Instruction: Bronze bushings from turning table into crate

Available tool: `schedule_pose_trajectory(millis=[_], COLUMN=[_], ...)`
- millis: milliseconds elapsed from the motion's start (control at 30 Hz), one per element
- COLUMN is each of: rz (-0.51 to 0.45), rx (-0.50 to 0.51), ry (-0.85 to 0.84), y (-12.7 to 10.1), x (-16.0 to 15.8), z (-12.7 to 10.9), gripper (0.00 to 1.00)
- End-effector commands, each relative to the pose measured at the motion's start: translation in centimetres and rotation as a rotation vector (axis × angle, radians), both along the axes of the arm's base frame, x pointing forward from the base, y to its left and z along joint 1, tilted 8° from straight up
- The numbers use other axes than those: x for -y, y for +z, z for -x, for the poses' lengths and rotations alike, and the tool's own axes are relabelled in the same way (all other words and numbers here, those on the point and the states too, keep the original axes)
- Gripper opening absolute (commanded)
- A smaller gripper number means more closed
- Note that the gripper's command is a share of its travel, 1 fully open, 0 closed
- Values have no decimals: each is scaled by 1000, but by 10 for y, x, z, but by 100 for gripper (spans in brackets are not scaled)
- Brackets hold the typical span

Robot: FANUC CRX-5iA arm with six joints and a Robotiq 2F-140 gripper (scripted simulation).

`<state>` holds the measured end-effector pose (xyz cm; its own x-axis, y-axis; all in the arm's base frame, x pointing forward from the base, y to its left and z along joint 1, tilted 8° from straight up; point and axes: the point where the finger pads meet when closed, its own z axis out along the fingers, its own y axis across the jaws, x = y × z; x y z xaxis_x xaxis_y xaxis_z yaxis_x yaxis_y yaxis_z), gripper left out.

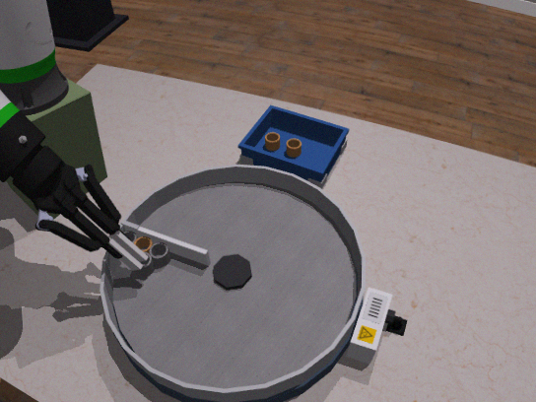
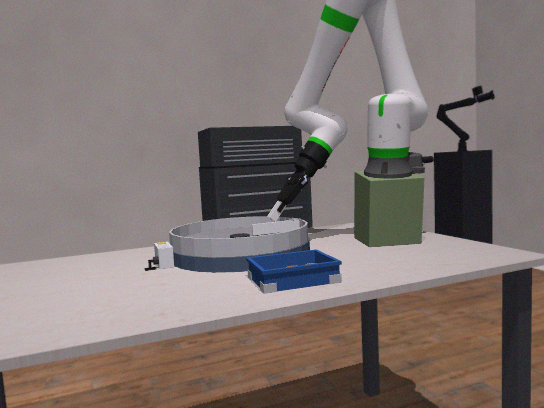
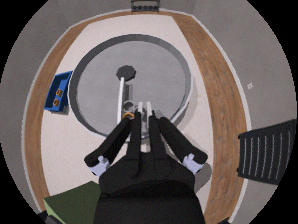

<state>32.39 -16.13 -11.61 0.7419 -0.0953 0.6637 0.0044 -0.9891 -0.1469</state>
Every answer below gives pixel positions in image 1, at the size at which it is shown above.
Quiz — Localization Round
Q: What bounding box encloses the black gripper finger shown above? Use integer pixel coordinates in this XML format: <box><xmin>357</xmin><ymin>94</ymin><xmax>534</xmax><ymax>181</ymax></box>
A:
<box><xmin>35</xmin><ymin>190</ymin><xmax>143</xmax><ymax>271</ymax></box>
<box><xmin>63</xmin><ymin>165</ymin><xmax>149</xmax><ymax>262</ymax></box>

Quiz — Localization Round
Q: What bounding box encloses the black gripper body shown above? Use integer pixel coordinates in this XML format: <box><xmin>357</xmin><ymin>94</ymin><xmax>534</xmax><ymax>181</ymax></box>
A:
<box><xmin>12</xmin><ymin>146</ymin><xmax>81</xmax><ymax>214</ymax></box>

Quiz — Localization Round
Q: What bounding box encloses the grey metal bushing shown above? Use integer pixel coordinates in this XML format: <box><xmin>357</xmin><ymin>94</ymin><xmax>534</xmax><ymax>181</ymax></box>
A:
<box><xmin>149</xmin><ymin>242</ymin><xmax>171</xmax><ymax>267</ymax></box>
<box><xmin>124</xmin><ymin>231</ymin><xmax>138</xmax><ymax>243</ymax></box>
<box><xmin>136</xmin><ymin>252</ymin><xmax>155</xmax><ymax>277</ymax></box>

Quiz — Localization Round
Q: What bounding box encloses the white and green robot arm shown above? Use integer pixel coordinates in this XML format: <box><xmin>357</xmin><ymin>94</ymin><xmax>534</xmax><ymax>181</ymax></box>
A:
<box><xmin>0</xmin><ymin>0</ymin><xmax>69</xmax><ymax>182</ymax></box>

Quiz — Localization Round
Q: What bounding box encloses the blue shallow tray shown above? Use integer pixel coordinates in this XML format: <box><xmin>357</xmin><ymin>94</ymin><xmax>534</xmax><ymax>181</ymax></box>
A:
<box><xmin>238</xmin><ymin>105</ymin><xmax>349</xmax><ymax>189</ymax></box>

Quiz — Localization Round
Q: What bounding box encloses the bronze bushing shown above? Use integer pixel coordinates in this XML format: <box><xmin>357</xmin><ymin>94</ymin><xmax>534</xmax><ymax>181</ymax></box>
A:
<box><xmin>134</xmin><ymin>236</ymin><xmax>153</xmax><ymax>254</ymax></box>
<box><xmin>287</xmin><ymin>139</ymin><xmax>302</xmax><ymax>158</ymax></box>
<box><xmin>265</xmin><ymin>132</ymin><xmax>280</xmax><ymax>151</ymax></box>

